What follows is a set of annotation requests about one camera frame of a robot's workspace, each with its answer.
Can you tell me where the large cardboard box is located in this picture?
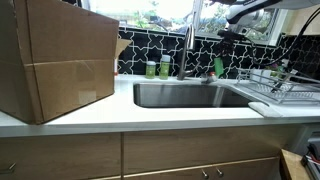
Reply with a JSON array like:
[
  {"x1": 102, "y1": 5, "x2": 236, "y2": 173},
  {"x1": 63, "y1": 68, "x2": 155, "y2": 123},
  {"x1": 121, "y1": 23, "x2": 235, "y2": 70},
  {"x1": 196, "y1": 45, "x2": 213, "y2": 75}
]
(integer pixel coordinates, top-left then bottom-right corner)
[{"x1": 0, "y1": 0, "x2": 133, "y2": 126}]

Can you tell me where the green sponge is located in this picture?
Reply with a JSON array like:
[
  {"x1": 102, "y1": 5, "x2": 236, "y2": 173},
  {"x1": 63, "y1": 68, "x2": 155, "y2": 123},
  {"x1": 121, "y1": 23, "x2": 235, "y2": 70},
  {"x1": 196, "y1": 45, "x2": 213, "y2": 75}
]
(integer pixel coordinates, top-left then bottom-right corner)
[{"x1": 213, "y1": 56, "x2": 225, "y2": 77}]

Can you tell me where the metal dish drying rack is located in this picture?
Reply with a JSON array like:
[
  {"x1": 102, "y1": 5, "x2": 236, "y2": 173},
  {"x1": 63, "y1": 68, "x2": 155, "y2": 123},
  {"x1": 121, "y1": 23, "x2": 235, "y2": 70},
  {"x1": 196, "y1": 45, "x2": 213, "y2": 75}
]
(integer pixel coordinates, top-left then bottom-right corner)
[{"x1": 234, "y1": 68, "x2": 320, "y2": 106}]

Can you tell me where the short green soap bottle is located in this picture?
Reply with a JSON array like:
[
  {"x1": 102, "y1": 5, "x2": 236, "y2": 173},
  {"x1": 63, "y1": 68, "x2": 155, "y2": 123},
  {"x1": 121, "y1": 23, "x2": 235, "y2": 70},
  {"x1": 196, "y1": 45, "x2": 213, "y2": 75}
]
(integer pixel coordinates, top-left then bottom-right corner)
[{"x1": 145, "y1": 60, "x2": 157, "y2": 80}]

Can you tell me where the dark equipment beside platform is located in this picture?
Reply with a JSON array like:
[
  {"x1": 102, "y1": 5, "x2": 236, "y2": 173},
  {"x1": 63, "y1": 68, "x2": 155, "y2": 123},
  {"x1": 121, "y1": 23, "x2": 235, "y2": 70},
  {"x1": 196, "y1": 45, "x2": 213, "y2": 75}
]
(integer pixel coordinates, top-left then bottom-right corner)
[{"x1": 300, "y1": 131, "x2": 320, "y2": 180}]

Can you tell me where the white utensil holder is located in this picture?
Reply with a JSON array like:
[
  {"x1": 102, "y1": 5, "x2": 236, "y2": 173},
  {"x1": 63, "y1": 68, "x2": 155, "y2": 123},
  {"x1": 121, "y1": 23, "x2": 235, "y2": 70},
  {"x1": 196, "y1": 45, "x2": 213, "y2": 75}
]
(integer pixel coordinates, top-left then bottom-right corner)
[{"x1": 250, "y1": 68, "x2": 273, "y2": 83}]

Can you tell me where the small pink flower plant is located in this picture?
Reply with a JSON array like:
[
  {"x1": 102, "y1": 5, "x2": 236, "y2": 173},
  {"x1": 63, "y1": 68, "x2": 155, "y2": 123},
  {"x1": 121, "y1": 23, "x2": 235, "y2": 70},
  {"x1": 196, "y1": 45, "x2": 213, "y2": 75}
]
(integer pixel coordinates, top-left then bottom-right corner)
[{"x1": 266, "y1": 59, "x2": 285, "y2": 73}]

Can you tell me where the wooden robot platform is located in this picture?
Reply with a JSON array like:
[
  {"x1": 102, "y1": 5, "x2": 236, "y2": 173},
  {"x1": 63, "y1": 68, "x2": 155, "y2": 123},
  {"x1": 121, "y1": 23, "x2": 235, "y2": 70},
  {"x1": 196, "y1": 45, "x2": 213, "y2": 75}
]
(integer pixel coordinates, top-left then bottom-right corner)
[{"x1": 279, "y1": 148, "x2": 312, "y2": 180}]

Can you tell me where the black handled knife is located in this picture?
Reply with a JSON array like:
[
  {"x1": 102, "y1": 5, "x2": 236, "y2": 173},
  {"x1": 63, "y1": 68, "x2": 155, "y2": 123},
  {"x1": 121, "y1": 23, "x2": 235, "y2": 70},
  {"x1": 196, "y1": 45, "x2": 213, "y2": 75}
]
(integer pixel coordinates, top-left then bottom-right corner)
[{"x1": 270, "y1": 69, "x2": 298, "y2": 94}]

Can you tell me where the white sponge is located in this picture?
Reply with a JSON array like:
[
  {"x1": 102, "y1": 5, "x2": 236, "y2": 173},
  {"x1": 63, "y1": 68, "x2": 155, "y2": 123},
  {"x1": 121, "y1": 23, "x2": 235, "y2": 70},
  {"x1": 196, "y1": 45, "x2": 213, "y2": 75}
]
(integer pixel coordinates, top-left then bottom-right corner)
[{"x1": 247, "y1": 101, "x2": 285, "y2": 118}]

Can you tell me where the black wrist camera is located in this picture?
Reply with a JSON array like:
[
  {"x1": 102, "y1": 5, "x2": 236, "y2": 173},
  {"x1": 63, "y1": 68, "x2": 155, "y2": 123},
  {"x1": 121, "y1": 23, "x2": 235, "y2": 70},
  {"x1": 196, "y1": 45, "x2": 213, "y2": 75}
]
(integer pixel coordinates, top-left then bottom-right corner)
[{"x1": 217, "y1": 29, "x2": 248, "y2": 38}]

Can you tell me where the window with white frame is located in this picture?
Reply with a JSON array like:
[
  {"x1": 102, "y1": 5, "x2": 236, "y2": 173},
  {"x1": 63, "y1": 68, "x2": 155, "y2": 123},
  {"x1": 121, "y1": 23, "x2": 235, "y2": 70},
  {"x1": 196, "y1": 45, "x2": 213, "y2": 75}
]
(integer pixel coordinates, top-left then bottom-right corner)
[{"x1": 81, "y1": 0, "x2": 291, "y2": 47}]

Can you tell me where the steel gooseneck faucet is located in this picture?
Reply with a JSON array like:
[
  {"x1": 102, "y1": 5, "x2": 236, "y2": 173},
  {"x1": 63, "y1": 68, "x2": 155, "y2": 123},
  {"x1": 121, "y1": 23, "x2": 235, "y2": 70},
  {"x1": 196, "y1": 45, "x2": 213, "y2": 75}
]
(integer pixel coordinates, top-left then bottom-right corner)
[{"x1": 176, "y1": 23, "x2": 198, "y2": 81}]

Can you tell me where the wooden base cabinet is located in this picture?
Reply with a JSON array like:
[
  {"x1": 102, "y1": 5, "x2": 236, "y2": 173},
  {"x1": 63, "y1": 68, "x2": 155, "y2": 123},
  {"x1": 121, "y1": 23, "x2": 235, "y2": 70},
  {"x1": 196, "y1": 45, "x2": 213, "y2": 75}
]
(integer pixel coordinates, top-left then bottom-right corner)
[{"x1": 0, "y1": 123, "x2": 320, "y2": 180}]

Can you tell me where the metal drawer handle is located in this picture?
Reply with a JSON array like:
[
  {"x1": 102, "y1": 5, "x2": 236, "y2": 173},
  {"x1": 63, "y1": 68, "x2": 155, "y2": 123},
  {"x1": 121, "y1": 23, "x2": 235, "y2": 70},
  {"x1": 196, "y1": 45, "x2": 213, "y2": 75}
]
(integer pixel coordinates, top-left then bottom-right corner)
[{"x1": 0, "y1": 162, "x2": 17, "y2": 175}]

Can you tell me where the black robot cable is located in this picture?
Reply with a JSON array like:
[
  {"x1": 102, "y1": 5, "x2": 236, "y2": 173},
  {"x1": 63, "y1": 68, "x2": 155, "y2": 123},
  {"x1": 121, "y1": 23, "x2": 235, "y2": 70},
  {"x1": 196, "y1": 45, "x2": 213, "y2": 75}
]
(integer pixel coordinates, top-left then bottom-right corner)
[{"x1": 244, "y1": 6, "x2": 320, "y2": 67}]

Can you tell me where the stainless steel sink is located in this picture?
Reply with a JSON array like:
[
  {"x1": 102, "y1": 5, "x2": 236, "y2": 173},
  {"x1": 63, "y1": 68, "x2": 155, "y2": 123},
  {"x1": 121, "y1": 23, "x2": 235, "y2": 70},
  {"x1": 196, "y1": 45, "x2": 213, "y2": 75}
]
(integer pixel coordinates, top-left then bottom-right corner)
[{"x1": 133, "y1": 82, "x2": 270, "y2": 109}]

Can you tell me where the tall green soap bottle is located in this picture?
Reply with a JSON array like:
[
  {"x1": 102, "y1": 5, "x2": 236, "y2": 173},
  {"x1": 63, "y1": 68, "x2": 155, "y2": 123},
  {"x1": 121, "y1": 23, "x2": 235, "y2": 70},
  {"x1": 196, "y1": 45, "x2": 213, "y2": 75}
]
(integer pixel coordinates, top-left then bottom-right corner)
[{"x1": 159, "y1": 54, "x2": 172, "y2": 81}]

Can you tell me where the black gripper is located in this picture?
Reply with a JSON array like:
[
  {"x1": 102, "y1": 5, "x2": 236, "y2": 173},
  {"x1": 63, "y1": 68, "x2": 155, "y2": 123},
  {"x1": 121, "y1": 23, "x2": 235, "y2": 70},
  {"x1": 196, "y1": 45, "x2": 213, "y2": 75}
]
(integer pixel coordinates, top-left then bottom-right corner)
[{"x1": 219, "y1": 34, "x2": 240, "y2": 61}]

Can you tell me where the red topped metal sink fixture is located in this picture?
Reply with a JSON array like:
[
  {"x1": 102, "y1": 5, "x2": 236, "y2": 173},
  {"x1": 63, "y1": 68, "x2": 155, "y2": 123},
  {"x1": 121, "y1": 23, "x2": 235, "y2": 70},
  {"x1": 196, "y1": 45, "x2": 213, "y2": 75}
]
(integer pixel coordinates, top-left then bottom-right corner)
[{"x1": 199, "y1": 71, "x2": 219, "y2": 85}]

